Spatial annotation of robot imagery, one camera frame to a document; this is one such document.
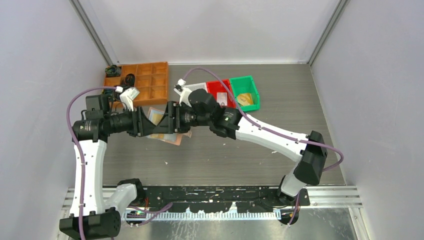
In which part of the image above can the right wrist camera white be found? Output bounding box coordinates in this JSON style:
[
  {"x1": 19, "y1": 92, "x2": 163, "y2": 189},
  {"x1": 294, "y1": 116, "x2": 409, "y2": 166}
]
[{"x1": 173, "y1": 78, "x2": 192, "y2": 105}]

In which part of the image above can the gold card in green bin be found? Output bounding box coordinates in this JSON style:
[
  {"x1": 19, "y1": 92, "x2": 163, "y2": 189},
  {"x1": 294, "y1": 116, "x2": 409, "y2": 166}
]
[{"x1": 236, "y1": 92, "x2": 254, "y2": 107}]

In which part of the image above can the green plastic bin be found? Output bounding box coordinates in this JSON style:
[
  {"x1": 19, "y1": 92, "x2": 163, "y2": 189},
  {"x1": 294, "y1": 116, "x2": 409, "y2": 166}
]
[{"x1": 229, "y1": 75, "x2": 261, "y2": 112}]

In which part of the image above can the white plastic bin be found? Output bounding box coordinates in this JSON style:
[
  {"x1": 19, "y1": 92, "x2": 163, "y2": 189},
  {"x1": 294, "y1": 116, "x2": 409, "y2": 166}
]
[{"x1": 180, "y1": 82, "x2": 208, "y2": 99}]

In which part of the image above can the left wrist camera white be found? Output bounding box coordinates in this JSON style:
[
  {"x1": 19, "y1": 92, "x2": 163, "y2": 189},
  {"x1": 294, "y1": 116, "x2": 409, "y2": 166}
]
[{"x1": 115, "y1": 86, "x2": 140, "y2": 112}]

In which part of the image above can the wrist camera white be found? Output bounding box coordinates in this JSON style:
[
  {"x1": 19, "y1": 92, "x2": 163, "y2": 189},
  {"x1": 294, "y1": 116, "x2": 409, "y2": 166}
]
[
  {"x1": 115, "y1": 86, "x2": 140, "y2": 112},
  {"x1": 173, "y1": 78, "x2": 192, "y2": 105}
]

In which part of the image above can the red plastic bin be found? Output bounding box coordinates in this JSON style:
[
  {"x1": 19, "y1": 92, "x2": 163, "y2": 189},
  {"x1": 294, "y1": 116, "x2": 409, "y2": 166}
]
[{"x1": 206, "y1": 80, "x2": 236, "y2": 108}]

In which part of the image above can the black coiled strap small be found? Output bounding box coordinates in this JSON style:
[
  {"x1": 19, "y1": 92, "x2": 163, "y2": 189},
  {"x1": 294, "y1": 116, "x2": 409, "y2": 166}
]
[{"x1": 123, "y1": 73, "x2": 136, "y2": 87}]

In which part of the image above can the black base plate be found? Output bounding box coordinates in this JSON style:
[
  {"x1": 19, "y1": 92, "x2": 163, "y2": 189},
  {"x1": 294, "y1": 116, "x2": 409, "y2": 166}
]
[{"x1": 130, "y1": 185, "x2": 295, "y2": 214}]

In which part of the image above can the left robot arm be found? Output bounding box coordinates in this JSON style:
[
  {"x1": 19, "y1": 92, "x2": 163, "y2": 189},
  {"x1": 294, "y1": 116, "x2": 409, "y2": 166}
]
[{"x1": 59, "y1": 93, "x2": 147, "y2": 240}]

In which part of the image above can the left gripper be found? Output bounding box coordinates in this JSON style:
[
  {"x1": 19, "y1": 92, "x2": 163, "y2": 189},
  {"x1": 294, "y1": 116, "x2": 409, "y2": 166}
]
[{"x1": 104, "y1": 105, "x2": 156, "y2": 137}]

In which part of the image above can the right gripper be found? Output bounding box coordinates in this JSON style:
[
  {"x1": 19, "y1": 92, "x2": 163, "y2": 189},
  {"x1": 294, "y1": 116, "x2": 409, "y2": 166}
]
[{"x1": 153, "y1": 101, "x2": 212, "y2": 134}]

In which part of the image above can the green patterned strap upper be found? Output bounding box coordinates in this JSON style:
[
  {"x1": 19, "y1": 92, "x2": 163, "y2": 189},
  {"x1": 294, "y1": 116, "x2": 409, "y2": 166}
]
[{"x1": 104, "y1": 65, "x2": 122, "y2": 78}]

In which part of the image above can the pink leather card holder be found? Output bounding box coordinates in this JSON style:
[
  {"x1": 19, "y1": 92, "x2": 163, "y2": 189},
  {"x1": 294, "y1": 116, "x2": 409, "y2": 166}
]
[{"x1": 147, "y1": 107, "x2": 192, "y2": 146}]

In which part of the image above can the aluminium rail front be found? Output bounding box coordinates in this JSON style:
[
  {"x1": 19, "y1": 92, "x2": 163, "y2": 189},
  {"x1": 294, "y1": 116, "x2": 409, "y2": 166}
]
[{"x1": 62, "y1": 186, "x2": 364, "y2": 222}]

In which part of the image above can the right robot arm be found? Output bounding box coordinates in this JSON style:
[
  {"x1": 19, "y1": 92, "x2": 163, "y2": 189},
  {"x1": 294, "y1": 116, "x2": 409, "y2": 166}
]
[{"x1": 153, "y1": 89, "x2": 328, "y2": 206}]

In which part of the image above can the orange compartment tray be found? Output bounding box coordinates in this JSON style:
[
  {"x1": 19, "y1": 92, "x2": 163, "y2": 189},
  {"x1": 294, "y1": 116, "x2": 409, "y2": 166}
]
[{"x1": 103, "y1": 61, "x2": 169, "y2": 107}]

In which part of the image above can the card in red bin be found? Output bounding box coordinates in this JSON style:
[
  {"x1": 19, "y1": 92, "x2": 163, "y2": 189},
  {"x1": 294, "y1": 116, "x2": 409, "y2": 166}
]
[{"x1": 216, "y1": 92, "x2": 228, "y2": 107}]

